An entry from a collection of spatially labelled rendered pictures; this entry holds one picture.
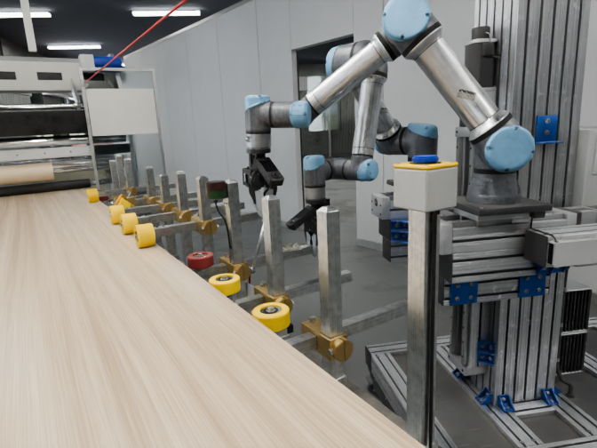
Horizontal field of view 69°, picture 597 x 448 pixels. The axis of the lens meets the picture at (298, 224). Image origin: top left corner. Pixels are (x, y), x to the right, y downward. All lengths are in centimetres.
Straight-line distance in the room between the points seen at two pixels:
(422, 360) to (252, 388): 28
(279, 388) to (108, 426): 24
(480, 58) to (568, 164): 47
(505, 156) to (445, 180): 53
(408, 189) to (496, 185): 69
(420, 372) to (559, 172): 107
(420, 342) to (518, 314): 103
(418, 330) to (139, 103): 310
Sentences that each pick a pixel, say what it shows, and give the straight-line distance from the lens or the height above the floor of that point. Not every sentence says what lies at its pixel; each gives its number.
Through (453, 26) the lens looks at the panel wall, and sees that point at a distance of 392.
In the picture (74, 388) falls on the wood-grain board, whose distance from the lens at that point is 81.
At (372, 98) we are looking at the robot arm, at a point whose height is 136.
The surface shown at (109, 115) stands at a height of 142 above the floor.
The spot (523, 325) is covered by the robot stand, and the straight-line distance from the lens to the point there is 180.
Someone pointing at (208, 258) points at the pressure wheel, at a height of 90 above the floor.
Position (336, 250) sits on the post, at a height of 102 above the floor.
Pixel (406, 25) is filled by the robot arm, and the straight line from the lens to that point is 120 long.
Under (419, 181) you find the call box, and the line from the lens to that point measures 67.
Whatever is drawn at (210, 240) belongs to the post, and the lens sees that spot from 160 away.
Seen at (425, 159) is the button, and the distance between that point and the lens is 69.
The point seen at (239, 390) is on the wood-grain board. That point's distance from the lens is 71.
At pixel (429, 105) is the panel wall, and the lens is 397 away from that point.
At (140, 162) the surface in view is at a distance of 358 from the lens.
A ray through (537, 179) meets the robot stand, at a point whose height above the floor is 107.
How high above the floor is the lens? 129
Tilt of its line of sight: 13 degrees down
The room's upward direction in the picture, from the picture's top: 3 degrees counter-clockwise
